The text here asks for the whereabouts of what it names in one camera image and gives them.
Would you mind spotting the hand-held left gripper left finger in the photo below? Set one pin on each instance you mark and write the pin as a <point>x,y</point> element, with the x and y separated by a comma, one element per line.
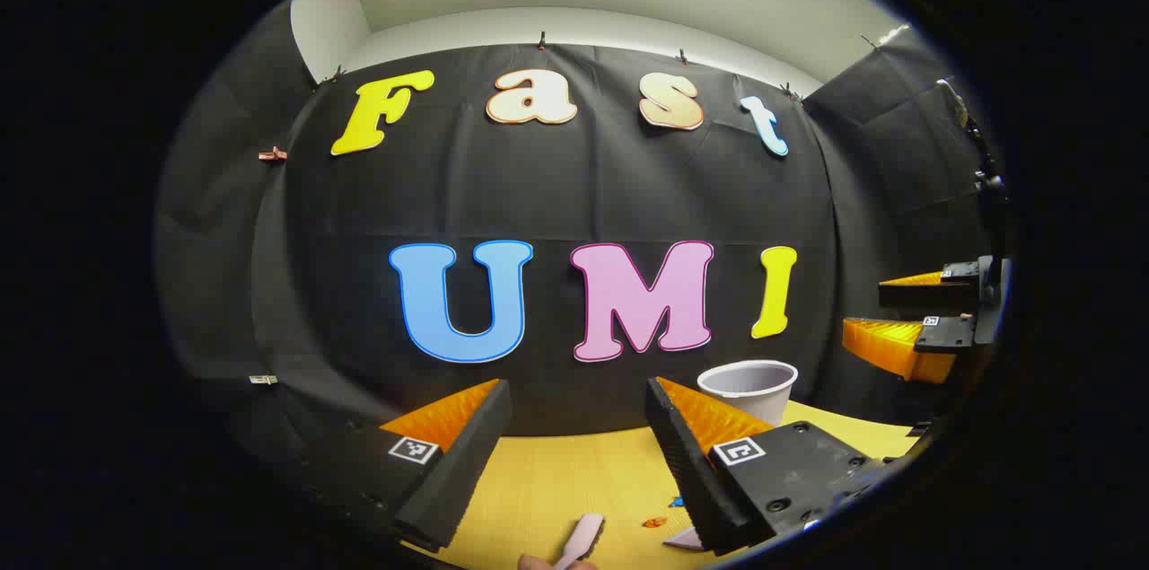
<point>453,480</point>

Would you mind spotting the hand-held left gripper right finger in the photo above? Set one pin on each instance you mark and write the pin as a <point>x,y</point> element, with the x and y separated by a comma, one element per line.
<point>696,480</point>

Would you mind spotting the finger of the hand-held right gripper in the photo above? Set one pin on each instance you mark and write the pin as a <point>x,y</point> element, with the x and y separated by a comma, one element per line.
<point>898,350</point>
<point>925,294</point>

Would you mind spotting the orange paper trash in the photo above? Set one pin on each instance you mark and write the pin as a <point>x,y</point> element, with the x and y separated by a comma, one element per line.
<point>654,521</point>

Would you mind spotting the lilac dustpan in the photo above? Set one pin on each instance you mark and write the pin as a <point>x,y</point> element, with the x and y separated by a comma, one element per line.
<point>687,539</point>

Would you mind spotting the white ribbed garbage bin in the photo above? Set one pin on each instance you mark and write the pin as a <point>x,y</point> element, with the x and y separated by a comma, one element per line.
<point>749,390</point>

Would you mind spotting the small lilac broom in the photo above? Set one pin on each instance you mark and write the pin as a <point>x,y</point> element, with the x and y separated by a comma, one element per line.
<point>582,539</point>

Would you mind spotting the yellow wooden desktop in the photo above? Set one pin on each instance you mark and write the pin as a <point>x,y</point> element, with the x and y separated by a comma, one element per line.
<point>556,480</point>

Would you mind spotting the silver clip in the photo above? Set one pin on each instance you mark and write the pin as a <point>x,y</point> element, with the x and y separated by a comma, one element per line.
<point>263,380</point>

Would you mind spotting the black backdrop cloth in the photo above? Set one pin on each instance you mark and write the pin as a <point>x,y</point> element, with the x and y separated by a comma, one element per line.
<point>539,193</point>

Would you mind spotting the copper clip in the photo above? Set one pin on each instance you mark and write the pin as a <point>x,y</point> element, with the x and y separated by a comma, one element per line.
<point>273,155</point>

